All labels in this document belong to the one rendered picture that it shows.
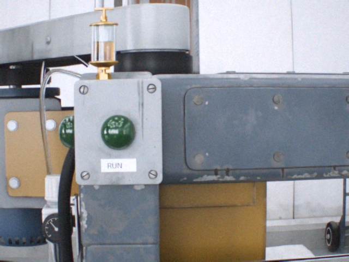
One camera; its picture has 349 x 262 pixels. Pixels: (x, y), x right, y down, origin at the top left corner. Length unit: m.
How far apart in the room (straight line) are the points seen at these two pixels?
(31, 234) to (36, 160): 0.13
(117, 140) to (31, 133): 0.46
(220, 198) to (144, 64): 0.23
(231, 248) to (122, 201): 0.35
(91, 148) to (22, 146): 0.44
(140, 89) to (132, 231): 0.14
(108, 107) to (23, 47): 0.38
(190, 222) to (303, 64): 5.11
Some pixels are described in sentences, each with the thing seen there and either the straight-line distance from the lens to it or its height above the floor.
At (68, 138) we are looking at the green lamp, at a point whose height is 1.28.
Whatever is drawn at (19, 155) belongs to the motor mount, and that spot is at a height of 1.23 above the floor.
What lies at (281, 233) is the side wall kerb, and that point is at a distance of 6.07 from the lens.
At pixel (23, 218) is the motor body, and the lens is 1.11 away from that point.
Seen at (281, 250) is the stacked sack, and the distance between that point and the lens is 4.33.
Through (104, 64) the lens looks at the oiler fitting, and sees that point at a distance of 0.69.
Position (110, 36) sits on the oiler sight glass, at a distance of 0.70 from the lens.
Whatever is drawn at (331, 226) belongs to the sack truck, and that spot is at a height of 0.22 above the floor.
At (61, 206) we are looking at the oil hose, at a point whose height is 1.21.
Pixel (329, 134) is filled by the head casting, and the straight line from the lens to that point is 0.70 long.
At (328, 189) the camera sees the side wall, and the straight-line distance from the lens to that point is 6.16.
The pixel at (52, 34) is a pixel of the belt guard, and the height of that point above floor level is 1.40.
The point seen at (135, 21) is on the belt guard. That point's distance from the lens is 0.80.
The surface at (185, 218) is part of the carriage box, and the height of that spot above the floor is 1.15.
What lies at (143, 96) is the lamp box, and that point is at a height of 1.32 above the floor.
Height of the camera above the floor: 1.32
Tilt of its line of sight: 3 degrees down
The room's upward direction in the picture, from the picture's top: 1 degrees counter-clockwise
